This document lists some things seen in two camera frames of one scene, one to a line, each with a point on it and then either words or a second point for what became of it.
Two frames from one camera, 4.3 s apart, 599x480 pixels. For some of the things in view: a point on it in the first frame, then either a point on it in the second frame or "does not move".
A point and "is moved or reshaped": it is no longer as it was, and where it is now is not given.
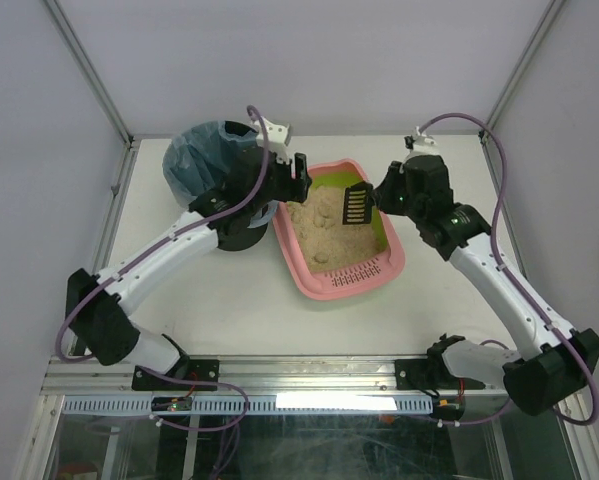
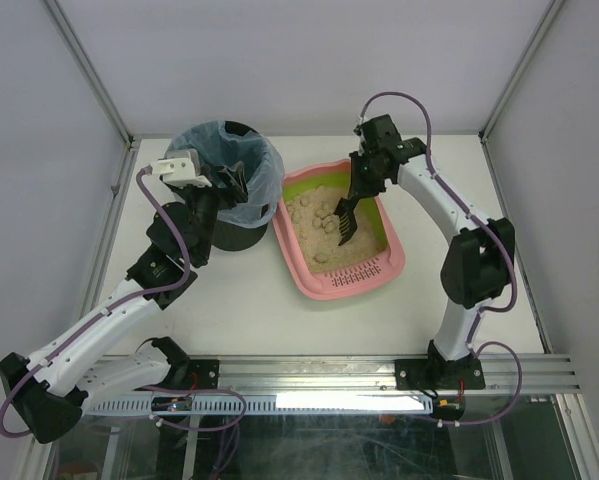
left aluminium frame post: [58, 16] does not move
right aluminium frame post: [554, 9] does not move
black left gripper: [289, 179] to [224, 178]
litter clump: [321, 257] does not move
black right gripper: [386, 187] to [357, 185]
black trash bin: [245, 238] does not move
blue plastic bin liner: [195, 157] does not move
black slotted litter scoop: [357, 204] is moved or reshaped
